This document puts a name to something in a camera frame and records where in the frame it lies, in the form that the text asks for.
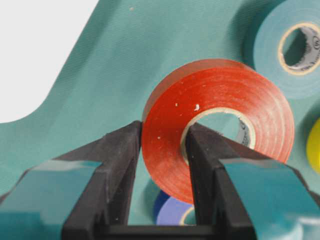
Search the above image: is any white plastic case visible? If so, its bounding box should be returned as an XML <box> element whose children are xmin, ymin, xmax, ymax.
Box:
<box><xmin>0</xmin><ymin>0</ymin><xmax>97</xmax><ymax>123</ymax></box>

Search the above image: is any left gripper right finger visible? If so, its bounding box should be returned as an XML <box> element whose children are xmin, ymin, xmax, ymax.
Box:
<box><xmin>186</xmin><ymin>123</ymin><xmax>320</xmax><ymax>240</ymax></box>

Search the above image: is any red tape roll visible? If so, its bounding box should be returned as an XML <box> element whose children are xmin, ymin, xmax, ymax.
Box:
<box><xmin>142</xmin><ymin>59</ymin><xmax>295</xmax><ymax>203</ymax></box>

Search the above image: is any green tape roll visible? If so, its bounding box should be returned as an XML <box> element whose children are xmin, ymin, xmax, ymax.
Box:
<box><xmin>251</xmin><ymin>0</ymin><xmax>320</xmax><ymax>99</ymax></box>

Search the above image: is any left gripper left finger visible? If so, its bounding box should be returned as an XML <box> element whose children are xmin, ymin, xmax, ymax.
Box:
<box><xmin>0</xmin><ymin>120</ymin><xmax>142</xmax><ymax>240</ymax></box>

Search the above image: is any yellow tape roll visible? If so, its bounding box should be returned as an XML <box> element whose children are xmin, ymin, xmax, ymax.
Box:
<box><xmin>306</xmin><ymin>118</ymin><xmax>320</xmax><ymax>174</ymax></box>

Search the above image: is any green table cloth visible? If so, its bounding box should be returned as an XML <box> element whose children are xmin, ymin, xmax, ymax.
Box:
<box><xmin>0</xmin><ymin>0</ymin><xmax>320</xmax><ymax>226</ymax></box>

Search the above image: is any blue tape roll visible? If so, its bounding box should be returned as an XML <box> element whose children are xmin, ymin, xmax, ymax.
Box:
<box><xmin>153</xmin><ymin>190</ymin><xmax>196</xmax><ymax>226</ymax></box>

